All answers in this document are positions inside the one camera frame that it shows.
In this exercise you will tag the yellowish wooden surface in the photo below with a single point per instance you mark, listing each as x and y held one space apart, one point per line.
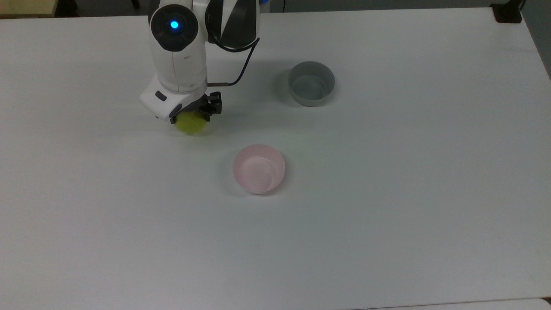
26 6

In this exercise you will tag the yellow-green tennis ball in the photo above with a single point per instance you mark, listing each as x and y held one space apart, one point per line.
191 123

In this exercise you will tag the pink bowl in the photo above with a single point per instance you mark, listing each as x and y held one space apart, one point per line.
258 170

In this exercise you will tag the grey bowl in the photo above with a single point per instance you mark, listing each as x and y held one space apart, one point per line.
311 84

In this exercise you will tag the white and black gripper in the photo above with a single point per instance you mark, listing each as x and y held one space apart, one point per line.
159 101

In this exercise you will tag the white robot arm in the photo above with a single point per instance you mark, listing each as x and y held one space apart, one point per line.
176 56

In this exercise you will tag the black table clamp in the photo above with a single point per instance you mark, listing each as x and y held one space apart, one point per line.
508 13

